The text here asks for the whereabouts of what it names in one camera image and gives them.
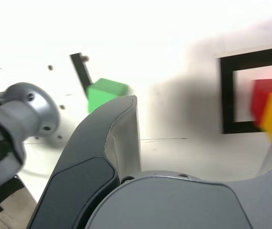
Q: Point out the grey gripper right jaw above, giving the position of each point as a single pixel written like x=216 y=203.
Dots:
x=174 y=205

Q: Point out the black tape square outline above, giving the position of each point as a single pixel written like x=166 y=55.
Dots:
x=226 y=95

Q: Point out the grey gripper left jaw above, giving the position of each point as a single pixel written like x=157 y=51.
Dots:
x=83 y=167

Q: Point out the black tape strip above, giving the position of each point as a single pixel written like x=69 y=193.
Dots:
x=81 y=69

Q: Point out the green cube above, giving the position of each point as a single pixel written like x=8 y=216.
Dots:
x=102 y=93

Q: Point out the red cube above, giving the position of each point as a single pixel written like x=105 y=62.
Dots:
x=260 y=100

